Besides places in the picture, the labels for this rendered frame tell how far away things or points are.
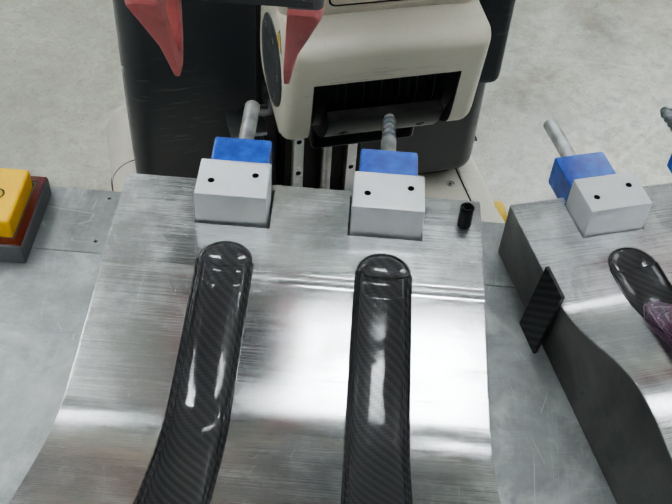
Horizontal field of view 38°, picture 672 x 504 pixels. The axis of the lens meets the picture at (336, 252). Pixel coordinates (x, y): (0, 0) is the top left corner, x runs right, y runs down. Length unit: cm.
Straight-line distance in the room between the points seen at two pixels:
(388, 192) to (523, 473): 21
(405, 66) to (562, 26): 153
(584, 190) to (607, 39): 180
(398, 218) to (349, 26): 39
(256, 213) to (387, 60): 40
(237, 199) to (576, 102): 171
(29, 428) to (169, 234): 16
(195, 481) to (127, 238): 20
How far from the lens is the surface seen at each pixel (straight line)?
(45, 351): 75
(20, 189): 82
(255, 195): 68
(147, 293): 66
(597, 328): 70
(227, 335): 64
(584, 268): 75
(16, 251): 80
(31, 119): 222
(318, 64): 102
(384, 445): 60
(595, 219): 76
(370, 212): 68
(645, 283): 77
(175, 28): 63
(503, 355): 75
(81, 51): 239
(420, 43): 105
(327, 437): 59
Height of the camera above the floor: 139
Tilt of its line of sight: 47 degrees down
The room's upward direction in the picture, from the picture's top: 4 degrees clockwise
